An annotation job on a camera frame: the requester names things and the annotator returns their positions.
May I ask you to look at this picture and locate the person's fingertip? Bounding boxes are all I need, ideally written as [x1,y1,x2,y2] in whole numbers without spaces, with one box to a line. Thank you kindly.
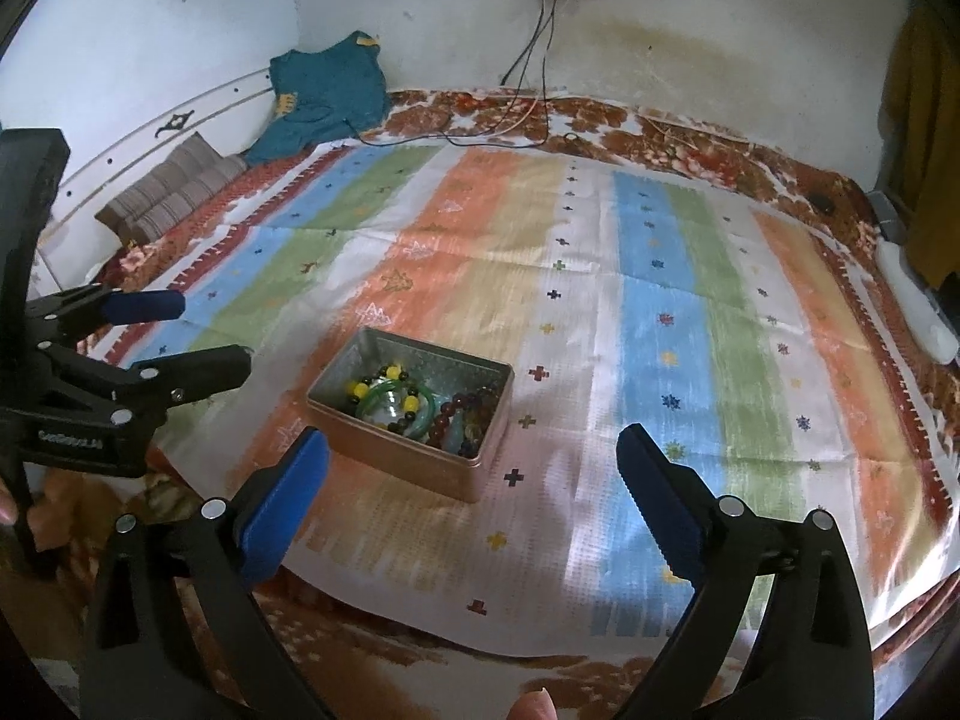
[506,688,558,720]

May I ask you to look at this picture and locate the silver metal tin box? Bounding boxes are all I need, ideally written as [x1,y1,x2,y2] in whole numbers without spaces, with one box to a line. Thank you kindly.
[306,327,514,504]

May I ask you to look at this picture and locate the green jade bangle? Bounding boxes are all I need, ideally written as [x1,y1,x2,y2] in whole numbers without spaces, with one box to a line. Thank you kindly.
[355,379,438,440]

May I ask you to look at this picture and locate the white cable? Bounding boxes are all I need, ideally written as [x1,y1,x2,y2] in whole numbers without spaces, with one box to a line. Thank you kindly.
[478,85,545,140]

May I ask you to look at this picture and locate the yellow black bead bracelet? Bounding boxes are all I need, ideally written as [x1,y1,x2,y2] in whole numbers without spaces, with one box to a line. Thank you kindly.
[341,362,422,433]

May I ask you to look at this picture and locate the red bead bracelet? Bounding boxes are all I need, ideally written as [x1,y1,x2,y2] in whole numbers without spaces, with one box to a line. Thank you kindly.
[426,385,502,447]

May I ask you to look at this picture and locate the teal knitted sweater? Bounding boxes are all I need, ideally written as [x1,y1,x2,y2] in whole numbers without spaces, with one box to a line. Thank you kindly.
[244,31,392,166]

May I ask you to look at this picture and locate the mustard yellow hanging garment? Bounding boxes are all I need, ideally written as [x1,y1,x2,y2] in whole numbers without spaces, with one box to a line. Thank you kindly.
[884,7,958,289]

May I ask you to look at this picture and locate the floral brown bedsheet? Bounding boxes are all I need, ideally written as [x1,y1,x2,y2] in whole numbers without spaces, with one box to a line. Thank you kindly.
[0,88,960,720]

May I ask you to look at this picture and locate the striped grey pillow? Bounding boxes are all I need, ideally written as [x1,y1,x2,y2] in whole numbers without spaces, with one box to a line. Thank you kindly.
[96,135,247,245]

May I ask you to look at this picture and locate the striped colourful mat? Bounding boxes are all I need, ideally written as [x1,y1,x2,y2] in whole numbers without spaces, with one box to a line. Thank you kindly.
[96,145,958,655]

